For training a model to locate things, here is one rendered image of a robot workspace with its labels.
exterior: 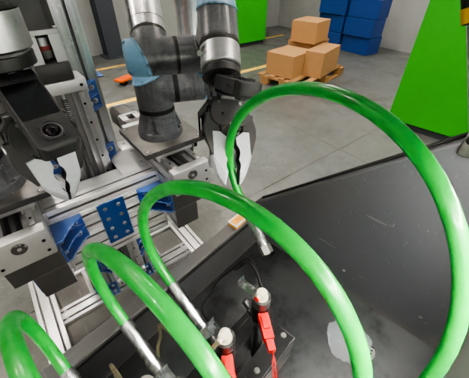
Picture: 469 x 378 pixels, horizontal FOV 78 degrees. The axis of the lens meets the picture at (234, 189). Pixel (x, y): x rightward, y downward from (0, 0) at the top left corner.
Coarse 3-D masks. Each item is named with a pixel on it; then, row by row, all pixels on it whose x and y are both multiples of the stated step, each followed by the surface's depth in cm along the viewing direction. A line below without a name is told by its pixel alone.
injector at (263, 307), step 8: (248, 304) 47; (256, 304) 43; (264, 304) 42; (248, 312) 47; (256, 312) 44; (264, 312) 44; (256, 320) 45; (256, 328) 48; (256, 336) 50; (256, 344) 52
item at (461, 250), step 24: (264, 96) 34; (312, 96) 28; (336, 96) 25; (360, 96) 24; (240, 120) 41; (384, 120) 22; (408, 144) 21; (432, 168) 20; (240, 192) 50; (432, 192) 21; (456, 216) 20; (456, 240) 21; (456, 264) 21; (456, 288) 22; (456, 312) 22; (456, 336) 23; (432, 360) 26
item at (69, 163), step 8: (72, 152) 41; (56, 160) 41; (64, 160) 41; (72, 160) 42; (64, 168) 42; (72, 168) 42; (64, 176) 43; (72, 176) 43; (80, 176) 44; (72, 184) 44; (72, 192) 44
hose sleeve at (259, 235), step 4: (248, 224) 50; (252, 224) 49; (252, 228) 49; (256, 228) 49; (252, 232) 50; (256, 232) 49; (260, 232) 49; (256, 236) 49; (260, 236) 49; (264, 236) 49; (256, 240) 49; (260, 240) 49; (264, 240) 49; (260, 244) 49; (264, 244) 49
